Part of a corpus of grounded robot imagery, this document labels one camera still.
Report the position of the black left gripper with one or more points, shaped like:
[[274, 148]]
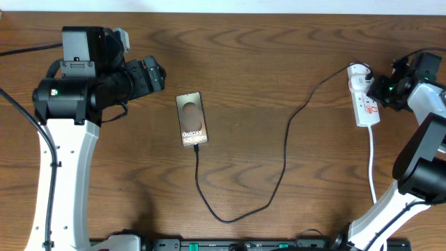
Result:
[[143, 84]]

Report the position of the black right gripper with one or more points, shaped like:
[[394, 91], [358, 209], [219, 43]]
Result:
[[374, 90]]

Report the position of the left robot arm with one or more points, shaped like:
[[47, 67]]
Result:
[[68, 105]]

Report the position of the white power strip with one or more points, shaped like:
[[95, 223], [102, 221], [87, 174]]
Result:
[[360, 79]]

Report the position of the Galaxy S25 Ultra smartphone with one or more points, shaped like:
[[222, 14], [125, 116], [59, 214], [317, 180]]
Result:
[[191, 119]]

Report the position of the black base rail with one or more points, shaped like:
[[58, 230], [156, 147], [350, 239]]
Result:
[[311, 243]]

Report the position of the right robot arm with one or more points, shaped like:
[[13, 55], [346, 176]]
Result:
[[418, 175]]

